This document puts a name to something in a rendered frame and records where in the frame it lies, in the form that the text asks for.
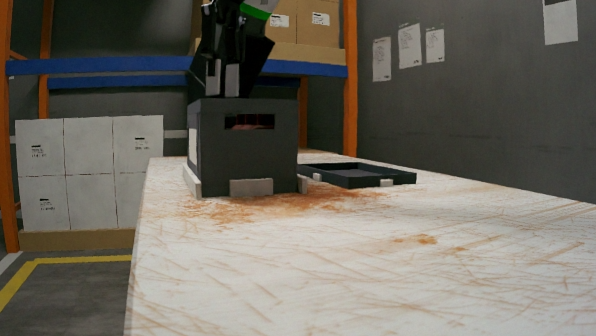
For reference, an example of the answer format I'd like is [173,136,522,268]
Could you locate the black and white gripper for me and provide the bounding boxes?
[200,0,248,97]

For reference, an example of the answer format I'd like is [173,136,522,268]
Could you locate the dark grey crate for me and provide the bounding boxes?
[187,98,299,197]

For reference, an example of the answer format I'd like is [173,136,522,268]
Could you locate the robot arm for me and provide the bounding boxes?
[240,0,280,38]

